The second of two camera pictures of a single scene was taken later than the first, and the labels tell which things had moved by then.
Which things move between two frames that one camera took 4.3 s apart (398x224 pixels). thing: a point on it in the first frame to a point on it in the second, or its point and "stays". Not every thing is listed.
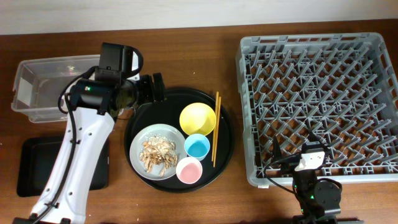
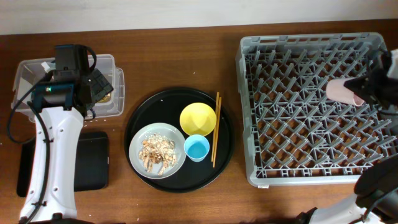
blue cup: x=197 y=145 stays
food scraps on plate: x=158 y=150 stays
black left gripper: x=150 y=95 to x=102 y=87
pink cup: x=189 y=170 to x=336 y=90
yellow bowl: x=198 y=118 stays
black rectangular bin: x=38 y=158 stays
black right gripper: x=277 y=155 to x=367 y=90
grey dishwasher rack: x=339 y=90 stays
